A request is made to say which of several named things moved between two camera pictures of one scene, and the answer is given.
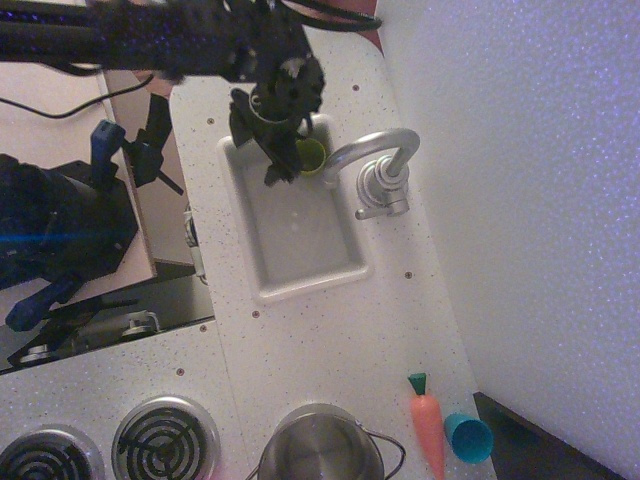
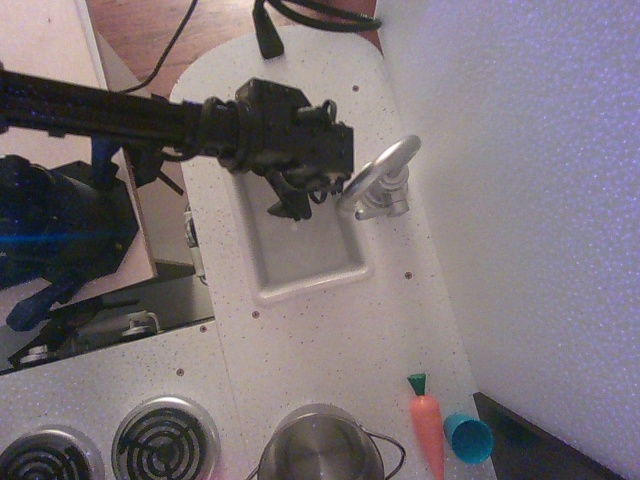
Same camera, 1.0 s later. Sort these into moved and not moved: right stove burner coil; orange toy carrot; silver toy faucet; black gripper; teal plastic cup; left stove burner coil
Moved: silver toy faucet; black gripper
Not moved: left stove burner coil; teal plastic cup; right stove burner coil; orange toy carrot
